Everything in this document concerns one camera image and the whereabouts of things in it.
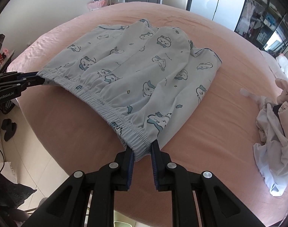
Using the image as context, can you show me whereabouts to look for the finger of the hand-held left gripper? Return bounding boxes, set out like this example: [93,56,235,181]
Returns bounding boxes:
[0,71,40,82]
[0,78,47,91]

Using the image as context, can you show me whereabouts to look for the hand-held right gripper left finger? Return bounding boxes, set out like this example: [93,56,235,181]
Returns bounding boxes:
[22,145,135,227]

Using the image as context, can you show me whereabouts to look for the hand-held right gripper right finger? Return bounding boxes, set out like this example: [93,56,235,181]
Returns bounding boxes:
[151,140,268,227]

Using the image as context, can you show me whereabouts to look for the blue printed pajama pants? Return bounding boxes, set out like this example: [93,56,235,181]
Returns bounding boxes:
[36,18,223,158]

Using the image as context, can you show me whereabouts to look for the black slipper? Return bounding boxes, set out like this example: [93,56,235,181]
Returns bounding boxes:
[4,129,18,143]
[1,119,17,131]

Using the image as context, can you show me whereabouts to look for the bed with pink sheet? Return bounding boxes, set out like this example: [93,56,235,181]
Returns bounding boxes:
[7,1,288,227]

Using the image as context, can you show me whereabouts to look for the dark grey cloth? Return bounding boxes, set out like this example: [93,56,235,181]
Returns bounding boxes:
[0,168,38,227]

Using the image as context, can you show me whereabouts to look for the pink gift bag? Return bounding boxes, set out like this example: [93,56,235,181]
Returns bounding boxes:
[87,0,108,11]

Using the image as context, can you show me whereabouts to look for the white garment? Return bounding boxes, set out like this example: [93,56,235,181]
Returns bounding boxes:
[240,88,288,197]

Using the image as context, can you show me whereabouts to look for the pink pillow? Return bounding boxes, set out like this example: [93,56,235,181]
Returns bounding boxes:
[259,50,280,76]

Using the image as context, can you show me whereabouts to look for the white plush toy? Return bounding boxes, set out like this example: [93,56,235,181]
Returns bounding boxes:
[277,54,288,78]

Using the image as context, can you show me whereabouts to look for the white wardrobe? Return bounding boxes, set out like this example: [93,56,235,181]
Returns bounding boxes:
[188,0,250,31]

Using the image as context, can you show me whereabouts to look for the dark glass cabinet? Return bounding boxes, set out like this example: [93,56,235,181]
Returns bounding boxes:
[234,0,288,52]

